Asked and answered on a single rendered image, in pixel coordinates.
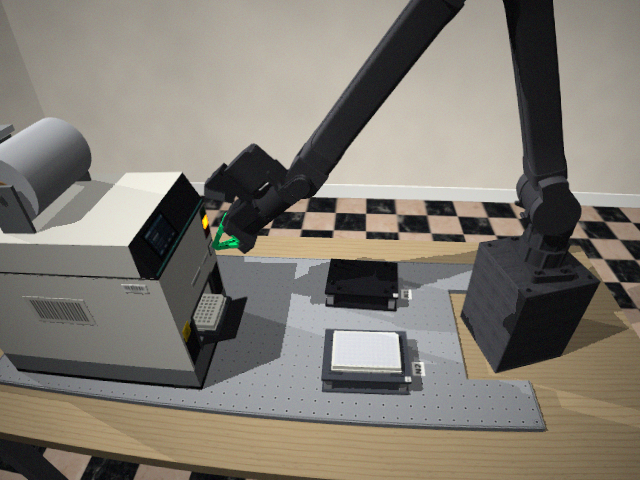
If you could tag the white well plate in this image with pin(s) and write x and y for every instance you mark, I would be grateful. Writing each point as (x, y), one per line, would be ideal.
(209, 311)

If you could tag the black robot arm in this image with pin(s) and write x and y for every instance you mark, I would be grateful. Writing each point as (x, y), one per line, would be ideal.
(532, 36)

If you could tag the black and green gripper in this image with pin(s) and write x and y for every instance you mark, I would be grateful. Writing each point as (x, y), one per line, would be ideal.
(243, 240)

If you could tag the grey cylinder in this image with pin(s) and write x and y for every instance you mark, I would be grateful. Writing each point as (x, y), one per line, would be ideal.
(43, 161)

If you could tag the white flat plate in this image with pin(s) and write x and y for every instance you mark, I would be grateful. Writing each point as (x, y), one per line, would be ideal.
(366, 352)

